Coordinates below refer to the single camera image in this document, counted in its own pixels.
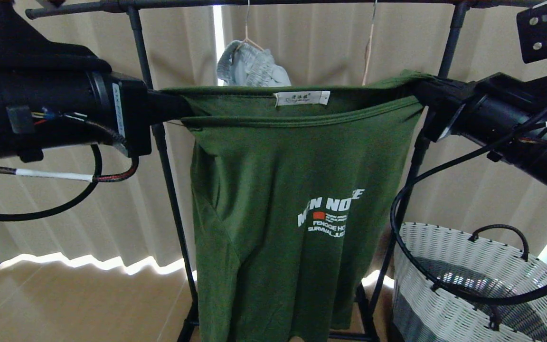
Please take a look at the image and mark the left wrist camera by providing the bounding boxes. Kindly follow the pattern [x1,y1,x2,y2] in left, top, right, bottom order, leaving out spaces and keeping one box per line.
[0,0,113,73]

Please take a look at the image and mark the green printed T-shirt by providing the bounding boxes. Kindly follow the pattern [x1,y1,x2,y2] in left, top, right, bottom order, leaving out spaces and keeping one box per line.
[159,70,440,342]

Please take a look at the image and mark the black cable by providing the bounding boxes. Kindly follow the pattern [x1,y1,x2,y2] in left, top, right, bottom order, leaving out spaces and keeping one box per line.
[390,85,547,305]
[0,145,103,222]

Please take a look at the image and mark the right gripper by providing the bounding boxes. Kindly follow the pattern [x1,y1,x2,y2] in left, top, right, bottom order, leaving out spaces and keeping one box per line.
[428,72,547,204]

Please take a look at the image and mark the black clothes rack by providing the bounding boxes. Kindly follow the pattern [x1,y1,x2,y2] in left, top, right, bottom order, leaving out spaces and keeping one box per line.
[26,0,547,342]

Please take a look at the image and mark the pink clothes hanger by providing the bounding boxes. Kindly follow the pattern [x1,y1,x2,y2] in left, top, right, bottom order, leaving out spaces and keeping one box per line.
[236,0,265,53]
[361,0,378,87]

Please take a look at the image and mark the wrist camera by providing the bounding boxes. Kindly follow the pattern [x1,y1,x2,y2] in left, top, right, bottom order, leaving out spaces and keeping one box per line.
[0,0,113,73]
[516,0,547,84]

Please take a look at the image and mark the white laundry basket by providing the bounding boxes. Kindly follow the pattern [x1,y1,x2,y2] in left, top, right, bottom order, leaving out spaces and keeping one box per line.
[391,222,547,342]

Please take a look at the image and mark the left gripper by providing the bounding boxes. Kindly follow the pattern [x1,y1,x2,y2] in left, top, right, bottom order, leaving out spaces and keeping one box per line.
[0,56,153,161]

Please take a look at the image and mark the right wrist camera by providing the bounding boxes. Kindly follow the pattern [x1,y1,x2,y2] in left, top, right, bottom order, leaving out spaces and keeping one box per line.
[516,0,547,84]

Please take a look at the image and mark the pale grey pants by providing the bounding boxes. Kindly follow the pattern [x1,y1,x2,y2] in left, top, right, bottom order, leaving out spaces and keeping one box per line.
[216,40,293,87]

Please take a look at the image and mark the beige curtain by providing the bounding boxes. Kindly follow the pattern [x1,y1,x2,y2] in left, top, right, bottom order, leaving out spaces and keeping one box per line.
[0,0,547,276]

